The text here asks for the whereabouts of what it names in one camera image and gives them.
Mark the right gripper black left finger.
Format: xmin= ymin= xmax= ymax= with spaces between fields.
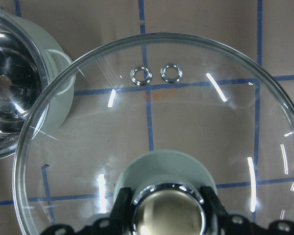
xmin=111 ymin=187 xmax=132 ymax=222

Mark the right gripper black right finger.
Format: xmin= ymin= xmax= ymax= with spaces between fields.
xmin=200 ymin=186 xmax=227 ymax=220

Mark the glass pot lid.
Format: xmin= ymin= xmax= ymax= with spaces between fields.
xmin=13 ymin=33 xmax=294 ymax=235

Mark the white cooking pot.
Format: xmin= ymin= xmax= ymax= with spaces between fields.
xmin=0 ymin=8 xmax=72 ymax=159

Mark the brown grid table mat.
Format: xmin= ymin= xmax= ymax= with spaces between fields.
xmin=0 ymin=0 xmax=294 ymax=234

